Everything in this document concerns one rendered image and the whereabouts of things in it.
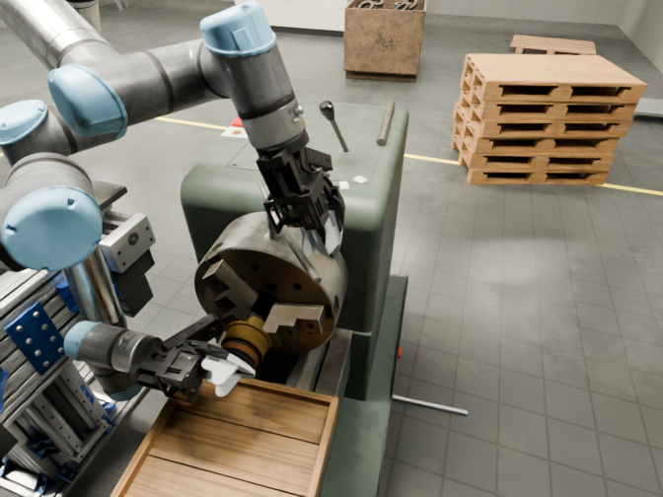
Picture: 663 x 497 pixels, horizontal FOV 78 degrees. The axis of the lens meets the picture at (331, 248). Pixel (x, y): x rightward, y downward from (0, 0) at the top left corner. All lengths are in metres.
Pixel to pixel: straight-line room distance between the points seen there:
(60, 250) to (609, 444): 2.08
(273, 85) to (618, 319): 2.48
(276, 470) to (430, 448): 1.12
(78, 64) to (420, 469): 1.73
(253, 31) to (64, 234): 0.38
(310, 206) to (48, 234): 0.36
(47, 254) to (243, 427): 0.51
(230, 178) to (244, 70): 0.50
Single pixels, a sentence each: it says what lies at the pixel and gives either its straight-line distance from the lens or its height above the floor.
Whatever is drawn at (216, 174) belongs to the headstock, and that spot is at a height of 1.25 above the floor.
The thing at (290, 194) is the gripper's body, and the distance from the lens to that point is 0.53.
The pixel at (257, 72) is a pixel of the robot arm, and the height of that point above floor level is 1.58.
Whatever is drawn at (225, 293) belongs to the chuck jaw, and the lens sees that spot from 0.81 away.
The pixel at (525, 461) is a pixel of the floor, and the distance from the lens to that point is 2.03.
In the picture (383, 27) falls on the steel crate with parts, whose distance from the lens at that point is 5.61.
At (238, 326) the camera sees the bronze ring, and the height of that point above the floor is 1.12.
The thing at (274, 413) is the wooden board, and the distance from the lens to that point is 0.96.
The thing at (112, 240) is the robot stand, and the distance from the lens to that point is 1.10.
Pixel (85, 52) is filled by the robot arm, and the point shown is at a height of 1.60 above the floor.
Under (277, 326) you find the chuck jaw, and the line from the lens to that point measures 0.80.
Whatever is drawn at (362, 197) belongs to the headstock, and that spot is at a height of 1.25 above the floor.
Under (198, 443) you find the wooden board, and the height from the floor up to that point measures 0.88.
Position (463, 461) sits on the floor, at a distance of 1.94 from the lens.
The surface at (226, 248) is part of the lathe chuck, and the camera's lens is 0.80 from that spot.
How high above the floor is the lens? 1.72
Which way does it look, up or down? 40 degrees down
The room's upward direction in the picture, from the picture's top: straight up
